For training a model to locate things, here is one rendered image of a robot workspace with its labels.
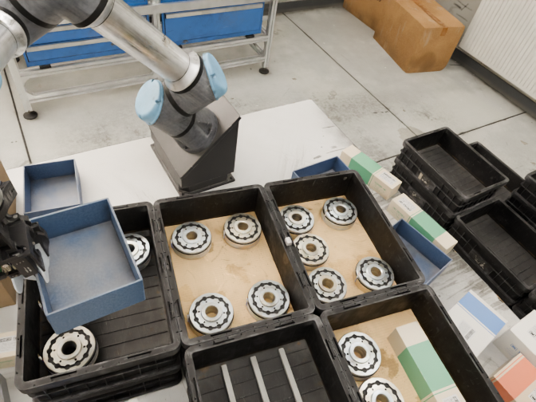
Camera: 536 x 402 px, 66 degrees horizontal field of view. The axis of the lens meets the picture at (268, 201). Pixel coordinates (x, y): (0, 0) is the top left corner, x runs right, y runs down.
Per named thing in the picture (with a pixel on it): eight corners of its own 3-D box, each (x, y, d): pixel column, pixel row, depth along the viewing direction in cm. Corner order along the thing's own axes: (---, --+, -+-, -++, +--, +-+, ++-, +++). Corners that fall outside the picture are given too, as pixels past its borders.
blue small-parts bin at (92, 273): (32, 243, 78) (21, 220, 73) (112, 219, 85) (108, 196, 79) (56, 335, 68) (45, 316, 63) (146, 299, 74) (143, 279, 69)
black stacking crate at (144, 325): (36, 249, 106) (22, 222, 98) (155, 228, 115) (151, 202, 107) (33, 410, 83) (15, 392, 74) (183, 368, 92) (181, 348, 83)
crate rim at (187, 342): (152, 206, 108) (151, 199, 106) (261, 188, 117) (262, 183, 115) (183, 352, 85) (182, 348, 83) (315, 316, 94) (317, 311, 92)
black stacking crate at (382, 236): (258, 210, 124) (262, 184, 116) (344, 195, 133) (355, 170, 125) (307, 333, 101) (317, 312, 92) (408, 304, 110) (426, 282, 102)
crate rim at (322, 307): (261, 188, 117) (262, 183, 115) (353, 174, 126) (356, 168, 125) (315, 316, 94) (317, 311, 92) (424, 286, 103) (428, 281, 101)
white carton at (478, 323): (455, 304, 125) (470, 289, 118) (490, 334, 120) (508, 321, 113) (417, 342, 115) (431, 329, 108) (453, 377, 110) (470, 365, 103)
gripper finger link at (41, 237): (28, 266, 66) (1, 236, 59) (26, 257, 67) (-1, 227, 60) (59, 254, 67) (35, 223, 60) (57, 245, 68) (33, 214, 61)
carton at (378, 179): (337, 162, 160) (341, 150, 156) (348, 155, 163) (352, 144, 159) (386, 200, 150) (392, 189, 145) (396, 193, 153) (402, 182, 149)
